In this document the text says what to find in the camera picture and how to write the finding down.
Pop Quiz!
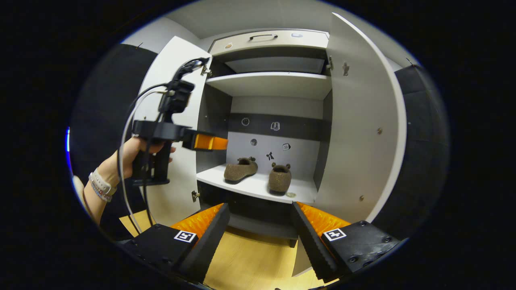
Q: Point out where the brown fuzzy shoe with bow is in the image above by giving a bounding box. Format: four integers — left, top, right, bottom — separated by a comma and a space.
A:
224, 157, 258, 184
268, 163, 292, 195

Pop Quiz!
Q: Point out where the white and grey shoe cabinet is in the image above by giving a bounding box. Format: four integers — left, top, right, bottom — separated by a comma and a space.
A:
196, 28, 335, 248

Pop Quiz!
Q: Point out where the white cabinet door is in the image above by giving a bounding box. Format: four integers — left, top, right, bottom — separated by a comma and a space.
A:
314, 12, 408, 224
143, 36, 212, 227

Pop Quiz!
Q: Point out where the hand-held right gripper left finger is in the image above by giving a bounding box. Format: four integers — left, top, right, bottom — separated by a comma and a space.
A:
121, 203, 230, 282

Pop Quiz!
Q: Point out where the white wrist band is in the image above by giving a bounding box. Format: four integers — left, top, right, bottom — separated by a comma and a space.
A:
89, 168, 117, 196

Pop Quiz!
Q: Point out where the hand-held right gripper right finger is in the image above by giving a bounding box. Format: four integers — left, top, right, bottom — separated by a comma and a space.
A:
291, 201, 402, 282

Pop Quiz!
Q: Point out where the beaded bracelet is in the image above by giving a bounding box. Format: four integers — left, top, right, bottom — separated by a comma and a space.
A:
89, 179, 113, 203

